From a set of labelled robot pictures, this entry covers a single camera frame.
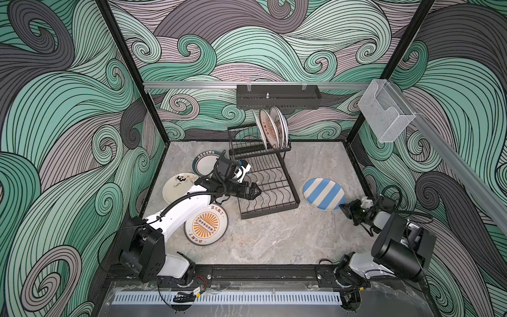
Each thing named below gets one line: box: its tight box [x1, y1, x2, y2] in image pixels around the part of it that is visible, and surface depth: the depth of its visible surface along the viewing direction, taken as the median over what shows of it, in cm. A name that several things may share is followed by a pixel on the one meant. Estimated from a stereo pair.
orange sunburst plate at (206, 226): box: [183, 203, 230, 247], surface depth 87 cm
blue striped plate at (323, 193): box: [302, 176, 347, 211], surface depth 97 cm
